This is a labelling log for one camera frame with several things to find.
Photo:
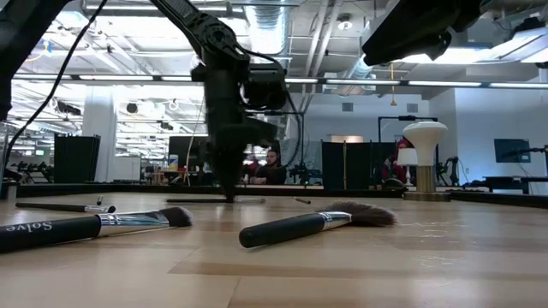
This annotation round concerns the black background equipment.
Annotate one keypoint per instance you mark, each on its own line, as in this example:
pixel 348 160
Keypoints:
pixel 34 169

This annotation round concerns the black room partition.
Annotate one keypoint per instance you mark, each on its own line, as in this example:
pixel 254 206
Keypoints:
pixel 355 164
pixel 77 158

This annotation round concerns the black aluminium table frame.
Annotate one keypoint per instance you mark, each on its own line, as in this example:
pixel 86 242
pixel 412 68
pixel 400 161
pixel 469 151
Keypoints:
pixel 128 189

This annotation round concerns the thin black makeup brush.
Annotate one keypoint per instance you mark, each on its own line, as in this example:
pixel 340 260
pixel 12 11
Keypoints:
pixel 302 200
pixel 192 200
pixel 51 207
pixel 99 200

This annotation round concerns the wall mounted screen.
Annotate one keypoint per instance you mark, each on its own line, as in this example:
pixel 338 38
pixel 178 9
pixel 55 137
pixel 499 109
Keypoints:
pixel 511 150

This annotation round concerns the person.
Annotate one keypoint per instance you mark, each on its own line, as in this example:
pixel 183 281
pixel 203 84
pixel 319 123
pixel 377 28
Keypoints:
pixel 272 171
pixel 391 167

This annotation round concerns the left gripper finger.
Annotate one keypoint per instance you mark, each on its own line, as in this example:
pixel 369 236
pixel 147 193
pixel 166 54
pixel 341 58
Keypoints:
pixel 224 171
pixel 238 167

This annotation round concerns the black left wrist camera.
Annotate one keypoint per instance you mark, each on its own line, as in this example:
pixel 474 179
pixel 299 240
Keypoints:
pixel 265 90

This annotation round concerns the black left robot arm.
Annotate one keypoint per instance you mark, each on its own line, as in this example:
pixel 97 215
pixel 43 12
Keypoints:
pixel 201 30

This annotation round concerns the small white shade lamp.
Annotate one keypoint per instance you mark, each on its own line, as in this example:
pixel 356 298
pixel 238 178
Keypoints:
pixel 406 156

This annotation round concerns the black low bench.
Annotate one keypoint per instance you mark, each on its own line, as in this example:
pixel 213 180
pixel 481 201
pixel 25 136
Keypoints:
pixel 514 179

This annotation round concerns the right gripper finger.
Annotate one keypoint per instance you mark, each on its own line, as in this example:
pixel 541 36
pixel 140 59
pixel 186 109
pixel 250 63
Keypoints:
pixel 440 47
pixel 406 34

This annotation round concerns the black fan makeup brush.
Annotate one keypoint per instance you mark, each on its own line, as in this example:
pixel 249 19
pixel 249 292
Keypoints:
pixel 278 231

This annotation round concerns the black brush with Solve print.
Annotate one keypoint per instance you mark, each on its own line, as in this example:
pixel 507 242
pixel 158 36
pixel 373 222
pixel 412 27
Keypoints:
pixel 51 233

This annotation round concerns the white wipes canister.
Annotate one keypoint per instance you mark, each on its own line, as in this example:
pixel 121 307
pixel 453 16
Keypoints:
pixel 173 163

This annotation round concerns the thin black rig frame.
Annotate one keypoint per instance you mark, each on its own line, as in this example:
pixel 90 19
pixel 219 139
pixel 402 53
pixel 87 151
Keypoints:
pixel 291 113
pixel 406 118

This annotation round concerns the white mushroom lamp brass base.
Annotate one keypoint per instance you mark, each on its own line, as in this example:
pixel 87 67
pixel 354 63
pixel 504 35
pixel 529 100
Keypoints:
pixel 425 137

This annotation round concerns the background black robot arm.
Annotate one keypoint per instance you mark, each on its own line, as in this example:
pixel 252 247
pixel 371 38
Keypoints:
pixel 447 167

